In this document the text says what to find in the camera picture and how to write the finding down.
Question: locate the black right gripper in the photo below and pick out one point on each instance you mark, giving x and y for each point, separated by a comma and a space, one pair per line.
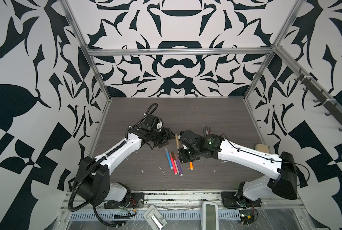
182, 157

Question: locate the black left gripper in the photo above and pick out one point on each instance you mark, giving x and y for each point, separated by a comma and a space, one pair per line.
167, 136

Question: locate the brown capped cream pen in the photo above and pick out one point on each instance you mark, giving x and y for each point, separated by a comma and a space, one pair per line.
174, 159

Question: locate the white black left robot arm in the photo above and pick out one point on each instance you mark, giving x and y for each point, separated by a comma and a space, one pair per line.
92, 183

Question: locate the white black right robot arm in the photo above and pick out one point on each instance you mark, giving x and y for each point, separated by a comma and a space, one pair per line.
279, 171

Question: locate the purple highlighter pen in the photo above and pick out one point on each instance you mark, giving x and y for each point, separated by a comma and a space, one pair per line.
179, 167

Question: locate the pink red highlighter pen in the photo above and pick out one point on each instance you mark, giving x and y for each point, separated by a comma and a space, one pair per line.
173, 164

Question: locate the blue highlighter pen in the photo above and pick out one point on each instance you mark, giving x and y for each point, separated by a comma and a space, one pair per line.
169, 158

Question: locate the beige foam block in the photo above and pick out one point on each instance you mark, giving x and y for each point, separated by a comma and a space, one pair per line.
262, 148

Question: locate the white rectangular tablet device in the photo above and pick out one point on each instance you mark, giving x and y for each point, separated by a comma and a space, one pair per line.
210, 216

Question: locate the small circuit board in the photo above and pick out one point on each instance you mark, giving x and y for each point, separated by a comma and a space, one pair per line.
248, 216

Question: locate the white clamp bracket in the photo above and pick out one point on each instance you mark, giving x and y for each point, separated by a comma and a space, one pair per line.
154, 218

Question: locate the black wall hook rail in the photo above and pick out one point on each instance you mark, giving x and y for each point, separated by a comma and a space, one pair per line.
321, 97

